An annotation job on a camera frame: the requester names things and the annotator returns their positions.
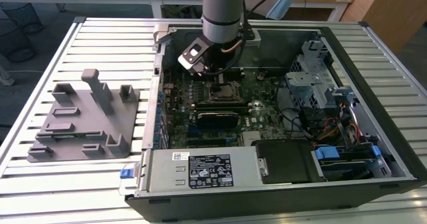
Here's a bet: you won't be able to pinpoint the CPU socket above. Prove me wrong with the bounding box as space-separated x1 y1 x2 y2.
206 80 242 104

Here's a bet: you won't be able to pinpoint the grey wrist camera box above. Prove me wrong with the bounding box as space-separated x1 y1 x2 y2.
245 28 261 48

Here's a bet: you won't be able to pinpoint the blue disk carrier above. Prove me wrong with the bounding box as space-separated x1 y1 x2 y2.
313 145 340 163

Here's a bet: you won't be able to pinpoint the black wire mesh bin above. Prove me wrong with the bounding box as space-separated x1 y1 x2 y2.
0 17 37 63
0 2 44 34

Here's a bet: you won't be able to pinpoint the orange yellow wire bundle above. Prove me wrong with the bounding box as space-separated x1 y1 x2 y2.
310 102 366 146

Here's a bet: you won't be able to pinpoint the black PC case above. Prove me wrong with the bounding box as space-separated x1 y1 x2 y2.
122 20 427 224

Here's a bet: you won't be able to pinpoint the silver topped CPU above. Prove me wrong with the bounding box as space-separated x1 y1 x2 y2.
216 83 240 99

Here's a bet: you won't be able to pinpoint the black plastic shroud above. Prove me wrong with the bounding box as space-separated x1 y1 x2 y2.
253 138 325 185

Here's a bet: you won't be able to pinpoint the black graphics card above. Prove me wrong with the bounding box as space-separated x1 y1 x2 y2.
193 111 240 130

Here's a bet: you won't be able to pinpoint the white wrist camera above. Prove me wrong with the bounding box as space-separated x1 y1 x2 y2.
177 36 209 74

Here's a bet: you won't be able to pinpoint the silver drive cage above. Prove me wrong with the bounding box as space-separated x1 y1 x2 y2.
282 39 337 110

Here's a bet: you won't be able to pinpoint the silver finned heatsink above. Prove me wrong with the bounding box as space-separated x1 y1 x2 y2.
241 130 262 145

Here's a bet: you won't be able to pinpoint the black disk bay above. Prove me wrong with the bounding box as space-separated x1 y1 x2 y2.
310 143 395 184

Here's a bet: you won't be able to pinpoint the silver case latch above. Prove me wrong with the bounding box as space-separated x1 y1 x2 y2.
152 24 172 53

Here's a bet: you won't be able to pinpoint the silver power supply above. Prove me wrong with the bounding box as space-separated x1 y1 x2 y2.
134 147 270 194

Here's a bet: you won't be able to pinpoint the grey parts rack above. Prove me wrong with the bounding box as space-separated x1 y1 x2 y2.
25 68 141 164

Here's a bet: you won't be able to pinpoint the black cable bundle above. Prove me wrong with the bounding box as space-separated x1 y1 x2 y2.
276 103 322 141

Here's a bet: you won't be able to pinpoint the white furniture foot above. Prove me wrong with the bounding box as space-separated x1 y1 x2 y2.
0 65 16 87

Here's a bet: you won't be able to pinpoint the black cable with brass plug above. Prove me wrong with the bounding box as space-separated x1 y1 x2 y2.
204 21 249 76

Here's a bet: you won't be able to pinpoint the green motherboard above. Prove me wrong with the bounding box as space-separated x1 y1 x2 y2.
158 67 290 150

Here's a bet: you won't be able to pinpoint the wooden cabinet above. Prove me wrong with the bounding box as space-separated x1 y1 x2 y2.
338 0 427 59

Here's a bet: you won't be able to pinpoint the black expansion slot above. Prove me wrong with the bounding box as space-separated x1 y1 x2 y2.
186 139 228 147

